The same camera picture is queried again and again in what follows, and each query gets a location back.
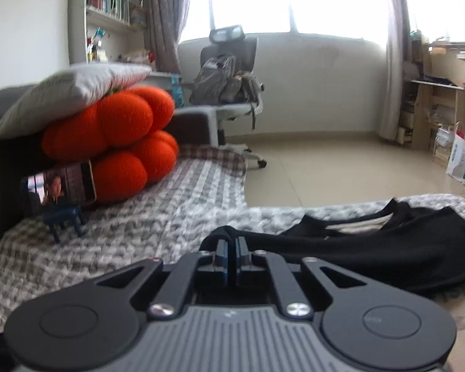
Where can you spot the white paper bag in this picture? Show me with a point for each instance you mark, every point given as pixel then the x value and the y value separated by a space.
pixel 463 159

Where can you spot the grey checkered knit blanket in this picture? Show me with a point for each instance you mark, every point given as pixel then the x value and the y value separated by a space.
pixel 139 232

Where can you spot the orange plush cushion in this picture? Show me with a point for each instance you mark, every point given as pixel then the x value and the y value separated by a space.
pixel 120 120

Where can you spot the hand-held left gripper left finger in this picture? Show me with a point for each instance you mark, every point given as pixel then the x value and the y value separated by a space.
pixel 224 267

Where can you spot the wooden shelf desk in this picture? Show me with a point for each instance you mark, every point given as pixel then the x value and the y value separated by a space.
pixel 422 116

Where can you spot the grey patterned curtain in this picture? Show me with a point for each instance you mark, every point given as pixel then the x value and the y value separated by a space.
pixel 395 66
pixel 164 19

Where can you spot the blue chair-shaped phone stand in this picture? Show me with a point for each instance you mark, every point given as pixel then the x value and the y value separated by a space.
pixel 61 215

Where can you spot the grey backpack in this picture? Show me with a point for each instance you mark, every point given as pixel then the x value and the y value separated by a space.
pixel 213 77

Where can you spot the black shirt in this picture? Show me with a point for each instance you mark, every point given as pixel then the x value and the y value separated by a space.
pixel 372 255

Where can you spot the teal patterned box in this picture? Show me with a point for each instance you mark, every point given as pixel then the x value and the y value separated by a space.
pixel 176 89

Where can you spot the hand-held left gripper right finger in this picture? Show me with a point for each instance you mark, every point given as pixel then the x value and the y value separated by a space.
pixel 241 267

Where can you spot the dark grey sofa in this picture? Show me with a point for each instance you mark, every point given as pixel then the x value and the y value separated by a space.
pixel 7 162

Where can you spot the grey office chair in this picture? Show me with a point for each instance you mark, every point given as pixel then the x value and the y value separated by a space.
pixel 232 110

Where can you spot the light grey pillow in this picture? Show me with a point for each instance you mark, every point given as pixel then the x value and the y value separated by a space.
pixel 69 85

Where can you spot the smartphone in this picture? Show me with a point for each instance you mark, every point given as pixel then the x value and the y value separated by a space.
pixel 61 186

